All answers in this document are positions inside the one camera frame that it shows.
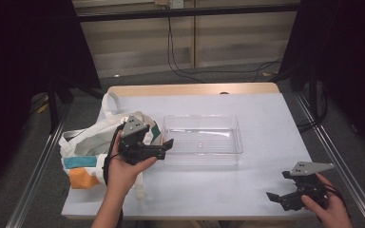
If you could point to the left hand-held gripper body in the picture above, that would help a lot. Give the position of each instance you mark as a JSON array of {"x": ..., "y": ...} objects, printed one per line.
[{"x": 133, "y": 126}]

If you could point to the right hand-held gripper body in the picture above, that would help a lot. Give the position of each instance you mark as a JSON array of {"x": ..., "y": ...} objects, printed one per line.
[{"x": 310, "y": 167}]

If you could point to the clear plastic container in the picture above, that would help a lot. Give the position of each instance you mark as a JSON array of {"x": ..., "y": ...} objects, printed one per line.
[{"x": 202, "y": 148}]

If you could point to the white canvas tote bag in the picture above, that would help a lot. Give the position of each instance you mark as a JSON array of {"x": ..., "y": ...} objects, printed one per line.
[{"x": 88, "y": 142}]

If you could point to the person's left hand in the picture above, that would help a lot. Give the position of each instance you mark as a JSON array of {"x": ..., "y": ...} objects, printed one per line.
[{"x": 122, "y": 174}]

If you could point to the person's right hand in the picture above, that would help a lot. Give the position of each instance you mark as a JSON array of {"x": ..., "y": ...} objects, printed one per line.
[{"x": 332, "y": 212}]

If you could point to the white table cover sheet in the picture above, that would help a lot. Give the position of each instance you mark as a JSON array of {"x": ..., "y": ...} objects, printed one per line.
[{"x": 266, "y": 126}]

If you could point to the black metal stand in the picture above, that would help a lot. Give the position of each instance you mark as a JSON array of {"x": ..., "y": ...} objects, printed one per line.
[{"x": 53, "y": 110}]

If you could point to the yellow floor tape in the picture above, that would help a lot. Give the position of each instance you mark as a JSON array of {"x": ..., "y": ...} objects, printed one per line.
[{"x": 42, "y": 108}]

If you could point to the black curtain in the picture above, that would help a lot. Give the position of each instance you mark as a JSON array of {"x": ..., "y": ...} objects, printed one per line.
[
  {"x": 345, "y": 47},
  {"x": 19, "y": 63}
]

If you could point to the black horizontal bar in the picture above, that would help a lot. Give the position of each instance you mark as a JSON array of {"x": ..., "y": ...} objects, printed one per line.
[{"x": 187, "y": 12}]

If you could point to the metal floor rail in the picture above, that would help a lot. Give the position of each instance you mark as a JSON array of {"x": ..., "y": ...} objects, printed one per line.
[
  {"x": 324, "y": 141},
  {"x": 34, "y": 180}
]

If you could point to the white wall socket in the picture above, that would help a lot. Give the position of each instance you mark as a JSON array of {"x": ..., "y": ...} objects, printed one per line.
[{"x": 176, "y": 3}]

